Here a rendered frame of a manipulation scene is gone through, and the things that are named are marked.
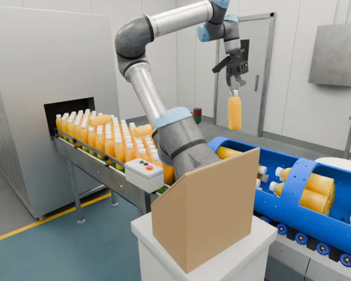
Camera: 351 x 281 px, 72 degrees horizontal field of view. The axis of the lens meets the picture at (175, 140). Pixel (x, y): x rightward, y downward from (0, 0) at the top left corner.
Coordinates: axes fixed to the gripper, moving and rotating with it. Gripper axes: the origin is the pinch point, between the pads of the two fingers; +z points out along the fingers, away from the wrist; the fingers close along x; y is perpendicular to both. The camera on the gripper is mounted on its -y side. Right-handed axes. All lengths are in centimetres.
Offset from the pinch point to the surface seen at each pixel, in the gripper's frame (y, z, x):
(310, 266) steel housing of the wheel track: 44, 61, -32
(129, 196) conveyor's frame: -60, 55, -43
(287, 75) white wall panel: -102, 44, 324
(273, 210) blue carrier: 31, 41, -31
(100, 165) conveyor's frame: -93, 40, -42
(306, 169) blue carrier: 40, 27, -20
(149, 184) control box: -20, 32, -51
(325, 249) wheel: 48, 53, -29
